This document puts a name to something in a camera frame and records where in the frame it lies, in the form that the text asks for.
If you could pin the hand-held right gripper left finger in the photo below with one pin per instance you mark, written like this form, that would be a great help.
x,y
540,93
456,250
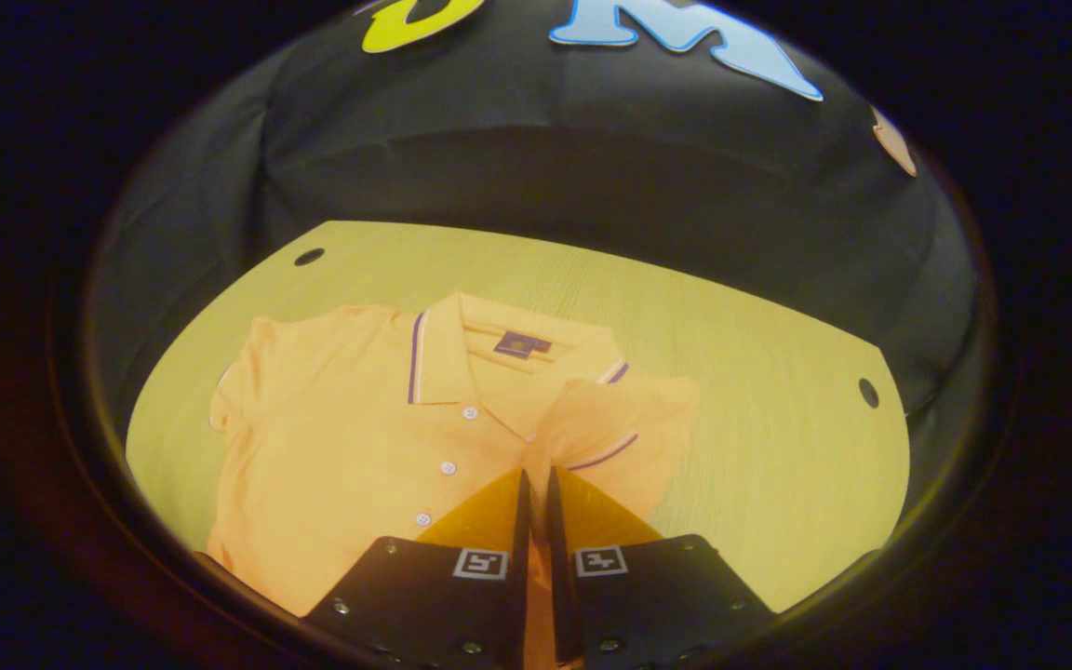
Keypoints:
x,y
519,596

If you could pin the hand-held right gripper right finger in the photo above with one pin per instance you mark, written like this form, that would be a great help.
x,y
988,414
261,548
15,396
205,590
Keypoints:
x,y
562,596

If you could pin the orange T-shirt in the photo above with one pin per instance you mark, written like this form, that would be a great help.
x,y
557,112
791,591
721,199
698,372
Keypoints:
x,y
341,447

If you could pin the black backdrop cloth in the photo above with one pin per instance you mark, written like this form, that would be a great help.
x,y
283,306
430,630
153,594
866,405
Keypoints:
x,y
545,167

